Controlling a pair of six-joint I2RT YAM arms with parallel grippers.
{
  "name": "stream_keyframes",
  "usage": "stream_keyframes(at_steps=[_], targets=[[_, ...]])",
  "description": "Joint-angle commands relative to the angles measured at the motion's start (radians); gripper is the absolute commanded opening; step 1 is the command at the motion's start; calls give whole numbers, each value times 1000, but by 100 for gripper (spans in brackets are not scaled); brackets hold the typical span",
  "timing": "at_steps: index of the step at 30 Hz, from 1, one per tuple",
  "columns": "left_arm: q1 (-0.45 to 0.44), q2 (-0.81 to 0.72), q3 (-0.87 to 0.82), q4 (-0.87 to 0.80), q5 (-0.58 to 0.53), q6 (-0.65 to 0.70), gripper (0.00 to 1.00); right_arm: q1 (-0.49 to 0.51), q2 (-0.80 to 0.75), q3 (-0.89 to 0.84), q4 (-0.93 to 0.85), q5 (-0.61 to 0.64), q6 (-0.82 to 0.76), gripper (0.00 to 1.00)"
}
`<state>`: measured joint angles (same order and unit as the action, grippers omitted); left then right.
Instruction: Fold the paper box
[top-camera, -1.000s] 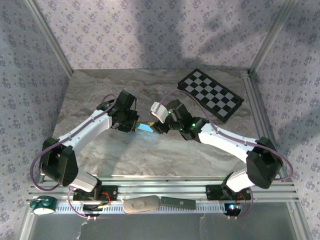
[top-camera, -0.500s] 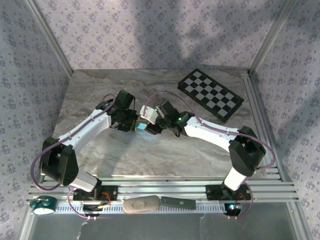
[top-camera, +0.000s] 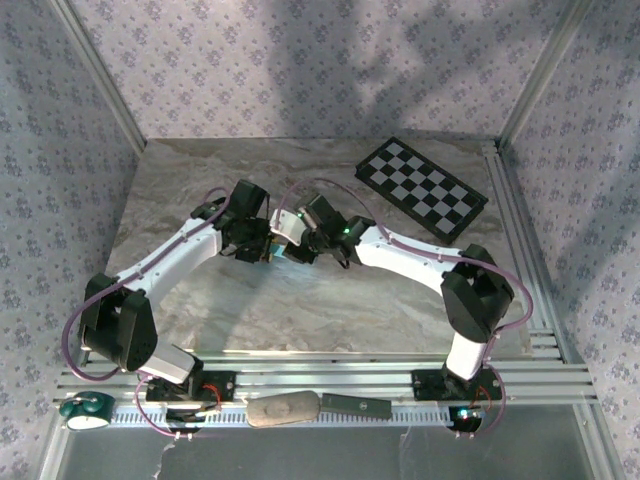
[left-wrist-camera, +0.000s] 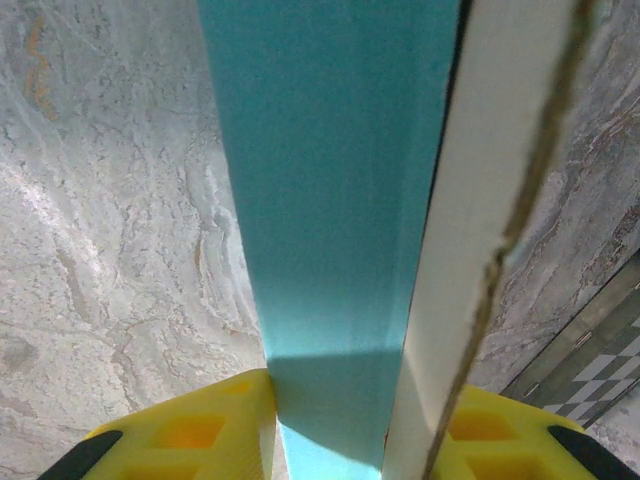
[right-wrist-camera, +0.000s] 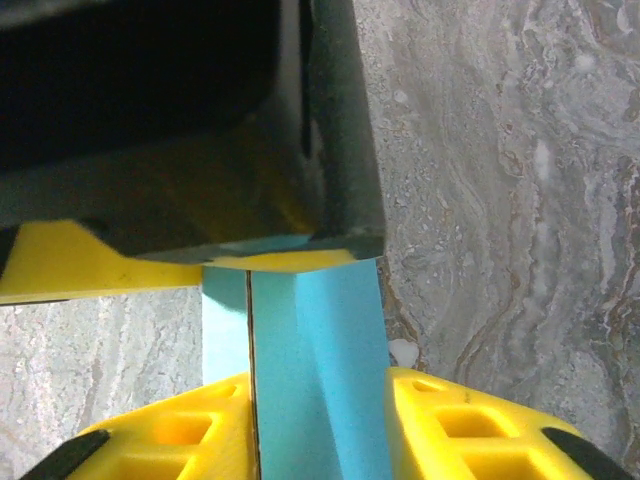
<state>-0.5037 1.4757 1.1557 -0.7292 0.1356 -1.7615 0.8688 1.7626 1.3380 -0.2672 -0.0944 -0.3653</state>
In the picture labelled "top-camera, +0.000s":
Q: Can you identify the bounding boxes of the black white checkerboard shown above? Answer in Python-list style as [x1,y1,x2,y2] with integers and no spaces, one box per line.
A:
[353,136,490,246]

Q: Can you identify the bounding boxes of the aluminium front rails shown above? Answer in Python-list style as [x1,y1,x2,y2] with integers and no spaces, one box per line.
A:
[54,349,599,406]

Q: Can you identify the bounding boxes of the black flat bar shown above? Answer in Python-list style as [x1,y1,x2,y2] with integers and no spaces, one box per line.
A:
[319,393,392,420]

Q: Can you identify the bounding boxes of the aluminium side rails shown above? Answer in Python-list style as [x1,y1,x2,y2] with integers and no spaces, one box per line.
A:
[482,139,566,361]

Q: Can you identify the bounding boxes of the green white tape dispenser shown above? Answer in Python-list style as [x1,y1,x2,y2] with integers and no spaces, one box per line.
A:
[58,390,117,431]

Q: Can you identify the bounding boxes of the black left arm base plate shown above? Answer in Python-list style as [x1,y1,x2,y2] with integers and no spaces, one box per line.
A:
[145,370,237,402]

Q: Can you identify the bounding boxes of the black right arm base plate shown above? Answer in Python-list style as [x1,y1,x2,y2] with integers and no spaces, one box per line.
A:
[412,369,504,401]

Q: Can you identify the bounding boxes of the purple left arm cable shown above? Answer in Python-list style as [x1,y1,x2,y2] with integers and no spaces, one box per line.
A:
[60,187,231,441]

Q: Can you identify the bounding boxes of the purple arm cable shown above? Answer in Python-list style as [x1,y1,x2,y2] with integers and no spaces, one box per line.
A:
[277,178,534,441]
[60,187,231,441]

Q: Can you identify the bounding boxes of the aluminium frame post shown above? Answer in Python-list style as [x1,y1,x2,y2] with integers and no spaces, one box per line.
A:
[497,0,596,149]
[49,0,149,159]

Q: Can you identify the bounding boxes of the white slotted cable duct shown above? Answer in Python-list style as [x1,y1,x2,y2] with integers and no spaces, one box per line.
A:
[107,402,456,429]

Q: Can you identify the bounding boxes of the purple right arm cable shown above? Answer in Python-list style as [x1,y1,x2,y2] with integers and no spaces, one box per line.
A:
[277,178,534,441]

